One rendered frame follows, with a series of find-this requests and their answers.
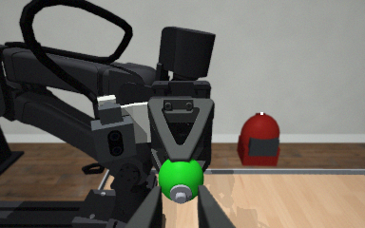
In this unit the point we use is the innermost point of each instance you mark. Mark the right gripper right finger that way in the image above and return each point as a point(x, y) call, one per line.
point(210, 214)

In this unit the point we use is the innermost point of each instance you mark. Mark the green ball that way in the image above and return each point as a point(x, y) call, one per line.
point(180, 172)

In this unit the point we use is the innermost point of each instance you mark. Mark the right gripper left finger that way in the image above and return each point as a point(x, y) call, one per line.
point(150, 212)

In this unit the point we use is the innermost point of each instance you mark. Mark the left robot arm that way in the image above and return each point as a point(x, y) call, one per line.
point(111, 140)

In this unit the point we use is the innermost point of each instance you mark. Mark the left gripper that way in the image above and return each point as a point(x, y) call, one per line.
point(175, 109)

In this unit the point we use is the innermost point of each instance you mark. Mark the grey table edge frame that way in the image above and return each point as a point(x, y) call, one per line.
point(272, 172)

